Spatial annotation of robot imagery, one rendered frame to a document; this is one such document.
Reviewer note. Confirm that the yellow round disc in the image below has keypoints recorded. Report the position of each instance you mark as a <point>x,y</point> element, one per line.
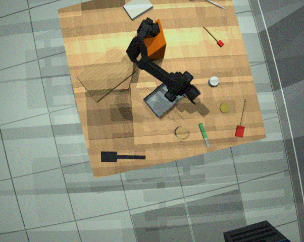
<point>224,107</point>

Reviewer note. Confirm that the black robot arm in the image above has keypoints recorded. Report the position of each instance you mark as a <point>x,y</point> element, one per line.
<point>177,84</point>

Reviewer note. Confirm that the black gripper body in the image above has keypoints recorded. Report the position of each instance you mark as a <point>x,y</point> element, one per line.
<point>170,96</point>

